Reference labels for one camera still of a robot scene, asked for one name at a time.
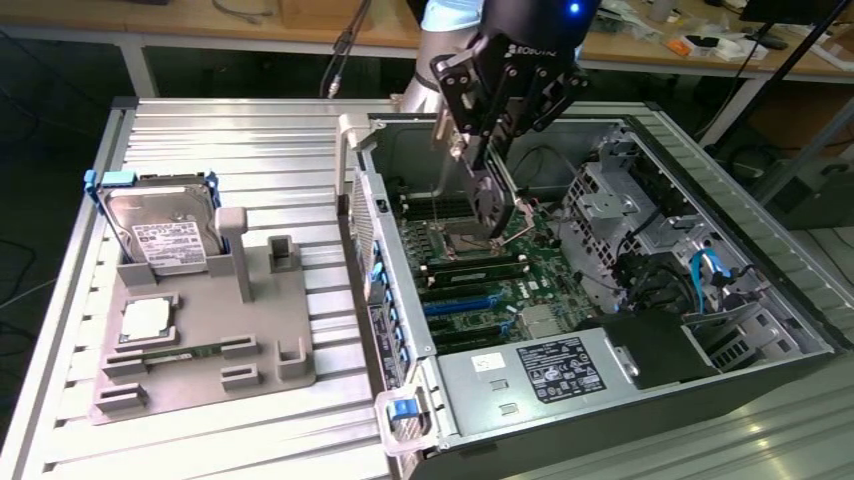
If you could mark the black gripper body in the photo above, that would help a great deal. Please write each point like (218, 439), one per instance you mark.
(541, 30)

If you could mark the black graphics card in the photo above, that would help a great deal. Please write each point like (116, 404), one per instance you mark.
(497, 200)

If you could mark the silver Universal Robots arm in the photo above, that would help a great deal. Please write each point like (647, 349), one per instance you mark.
(437, 75)

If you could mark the blue expansion slot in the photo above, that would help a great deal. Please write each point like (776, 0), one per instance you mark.
(461, 305)

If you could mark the metal socket cover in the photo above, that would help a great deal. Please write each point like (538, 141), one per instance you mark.
(523, 225)

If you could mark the orange and white desk item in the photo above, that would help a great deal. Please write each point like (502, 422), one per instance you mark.
(707, 46)

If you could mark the metal disk bay cage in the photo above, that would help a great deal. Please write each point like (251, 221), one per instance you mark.
(607, 220)

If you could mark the CPU socket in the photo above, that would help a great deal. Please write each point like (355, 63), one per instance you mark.
(467, 245)

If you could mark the open black PC case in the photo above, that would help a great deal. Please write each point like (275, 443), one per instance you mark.
(734, 210)

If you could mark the black tripod pole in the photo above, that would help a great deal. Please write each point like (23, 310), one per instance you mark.
(788, 55)

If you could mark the wooden desk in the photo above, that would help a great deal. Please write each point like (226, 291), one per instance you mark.
(200, 22)

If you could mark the silver chipset heatsink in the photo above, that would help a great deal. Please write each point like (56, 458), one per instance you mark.
(541, 322)

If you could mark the black plastic shroud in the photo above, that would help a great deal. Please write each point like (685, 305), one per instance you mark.
(657, 350)

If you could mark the grey power supply unit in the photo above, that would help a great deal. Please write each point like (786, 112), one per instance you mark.
(507, 380)

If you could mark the grey parts rack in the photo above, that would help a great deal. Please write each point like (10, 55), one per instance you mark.
(200, 305)

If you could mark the silver CPU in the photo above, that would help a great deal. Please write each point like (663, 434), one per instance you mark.
(147, 320)

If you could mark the green RAM stick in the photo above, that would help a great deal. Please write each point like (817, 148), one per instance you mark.
(183, 353)

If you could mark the hard disk with blue bracket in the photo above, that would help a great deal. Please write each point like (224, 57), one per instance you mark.
(163, 230)

